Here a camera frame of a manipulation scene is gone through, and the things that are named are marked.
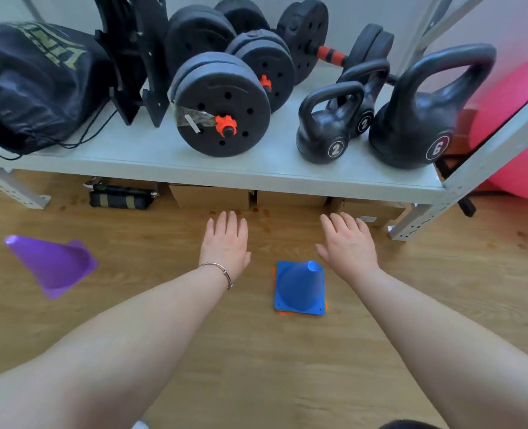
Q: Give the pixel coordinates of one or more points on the person's right hand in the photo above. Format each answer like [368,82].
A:
[351,250]

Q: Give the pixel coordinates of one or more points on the black stand frame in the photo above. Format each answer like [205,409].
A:
[467,207]

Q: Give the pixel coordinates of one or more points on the orange plastic cone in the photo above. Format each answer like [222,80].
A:
[284,313]

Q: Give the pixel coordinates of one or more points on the person's right forearm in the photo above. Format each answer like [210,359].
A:
[447,344]

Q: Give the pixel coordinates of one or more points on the purple plastic cone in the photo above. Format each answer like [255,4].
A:
[53,268]

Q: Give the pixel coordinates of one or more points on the black dumbbell with taped plate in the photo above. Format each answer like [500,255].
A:
[250,134]

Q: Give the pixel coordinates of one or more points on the person's left hand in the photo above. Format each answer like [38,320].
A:
[226,245]

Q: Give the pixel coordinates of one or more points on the grey metal shelf rack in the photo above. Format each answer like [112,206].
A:
[156,151]

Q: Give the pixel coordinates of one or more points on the plain cardboard box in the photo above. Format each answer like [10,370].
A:
[210,197]
[290,198]

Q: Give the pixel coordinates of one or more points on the small black kettlebell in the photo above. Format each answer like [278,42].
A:
[371,98]
[322,138]

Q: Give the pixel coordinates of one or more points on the blue plastic cone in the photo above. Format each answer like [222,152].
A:
[299,290]

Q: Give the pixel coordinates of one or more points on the person's left white shoe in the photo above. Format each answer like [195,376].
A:
[141,425]

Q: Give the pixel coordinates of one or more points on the black striped weight bag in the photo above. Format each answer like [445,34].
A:
[120,201]

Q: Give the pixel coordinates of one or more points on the black metal bracket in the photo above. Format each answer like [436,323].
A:
[120,62]
[154,62]

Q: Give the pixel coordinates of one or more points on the clear tape strip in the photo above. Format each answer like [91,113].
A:
[192,118]

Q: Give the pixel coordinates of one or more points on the cardboard box with white label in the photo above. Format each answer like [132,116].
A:
[358,209]

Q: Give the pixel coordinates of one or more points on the large black kettlebell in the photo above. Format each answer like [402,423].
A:
[407,134]

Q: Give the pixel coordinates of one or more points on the pink exercise ball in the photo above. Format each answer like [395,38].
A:
[527,174]

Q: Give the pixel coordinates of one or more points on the person's left forearm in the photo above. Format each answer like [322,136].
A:
[112,352]

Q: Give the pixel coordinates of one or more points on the black dumbbell with orange collar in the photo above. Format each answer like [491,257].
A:
[281,80]

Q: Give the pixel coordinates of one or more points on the dark blue trousers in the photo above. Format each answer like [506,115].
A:
[407,425]

